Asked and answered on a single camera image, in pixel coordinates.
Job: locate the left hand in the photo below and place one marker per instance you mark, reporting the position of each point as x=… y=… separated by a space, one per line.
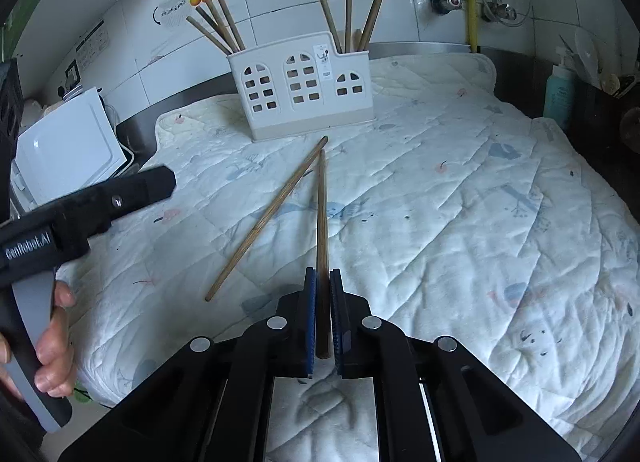
x=57 y=375

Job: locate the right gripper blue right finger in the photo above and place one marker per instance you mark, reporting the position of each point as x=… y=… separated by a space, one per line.
x=341 y=327

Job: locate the white utensil holder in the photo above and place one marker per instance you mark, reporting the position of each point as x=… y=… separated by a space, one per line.
x=300 y=85

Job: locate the white quilted mat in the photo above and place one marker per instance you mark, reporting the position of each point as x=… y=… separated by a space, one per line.
x=451 y=212

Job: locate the wooden chopstick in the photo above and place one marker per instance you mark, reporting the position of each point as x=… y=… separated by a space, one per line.
x=208 y=35
x=348 y=27
x=269 y=212
x=368 y=28
x=221 y=28
x=331 y=24
x=323 y=327
x=209 y=23
x=231 y=23

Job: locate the white microwave oven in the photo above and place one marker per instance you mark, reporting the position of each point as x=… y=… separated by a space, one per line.
x=69 y=149

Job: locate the black utensil pot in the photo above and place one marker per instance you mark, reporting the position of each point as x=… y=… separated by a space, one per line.
x=600 y=120

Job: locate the teal soap bottle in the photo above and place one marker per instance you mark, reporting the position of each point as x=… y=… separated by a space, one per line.
x=560 y=90

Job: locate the white rice spoon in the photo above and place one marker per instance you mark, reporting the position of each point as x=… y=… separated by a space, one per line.
x=587 y=56

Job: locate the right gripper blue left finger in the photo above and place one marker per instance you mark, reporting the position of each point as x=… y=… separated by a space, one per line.
x=305 y=325

